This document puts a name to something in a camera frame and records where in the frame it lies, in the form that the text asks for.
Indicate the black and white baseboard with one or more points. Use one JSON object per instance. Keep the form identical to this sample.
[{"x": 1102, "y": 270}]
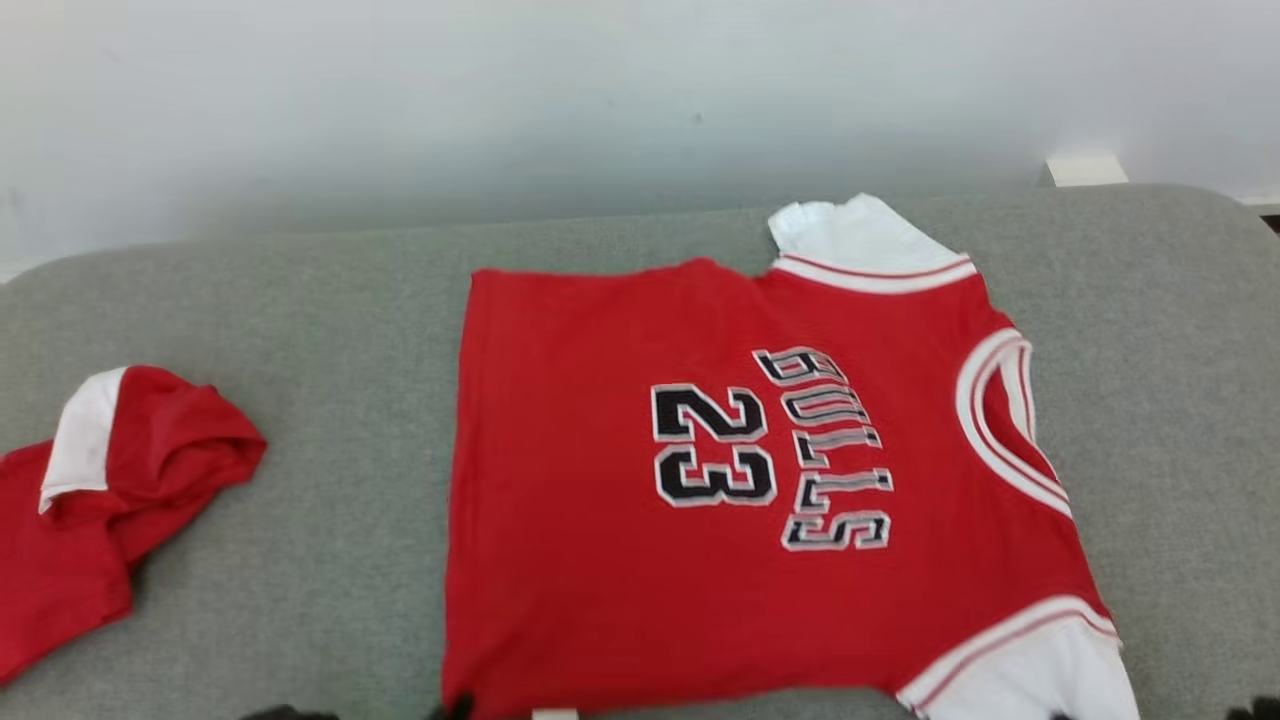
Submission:
[{"x": 1265, "y": 203}]

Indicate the white wall trim block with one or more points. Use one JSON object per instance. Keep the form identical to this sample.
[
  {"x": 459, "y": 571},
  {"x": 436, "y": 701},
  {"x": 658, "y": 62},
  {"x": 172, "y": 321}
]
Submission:
[{"x": 1088, "y": 170}]

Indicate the red Bulls 23 jersey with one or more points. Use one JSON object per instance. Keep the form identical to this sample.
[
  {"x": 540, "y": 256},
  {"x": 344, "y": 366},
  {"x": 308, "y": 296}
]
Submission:
[{"x": 600, "y": 560}]

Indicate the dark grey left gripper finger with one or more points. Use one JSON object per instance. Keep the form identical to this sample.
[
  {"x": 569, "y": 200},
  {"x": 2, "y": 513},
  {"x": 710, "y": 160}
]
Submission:
[
  {"x": 455, "y": 710},
  {"x": 290, "y": 714}
]

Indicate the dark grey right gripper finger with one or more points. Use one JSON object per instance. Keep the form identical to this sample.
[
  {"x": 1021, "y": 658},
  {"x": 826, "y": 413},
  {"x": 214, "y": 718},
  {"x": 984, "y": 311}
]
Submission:
[{"x": 1258, "y": 712}]

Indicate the red shorts with white hem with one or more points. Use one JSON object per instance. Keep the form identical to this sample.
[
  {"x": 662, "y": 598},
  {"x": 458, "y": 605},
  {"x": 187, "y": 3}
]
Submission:
[{"x": 150, "y": 440}]

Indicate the grey fabric sofa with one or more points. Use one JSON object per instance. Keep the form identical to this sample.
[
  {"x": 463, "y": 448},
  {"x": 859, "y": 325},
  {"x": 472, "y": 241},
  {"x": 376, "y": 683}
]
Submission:
[{"x": 350, "y": 350}]

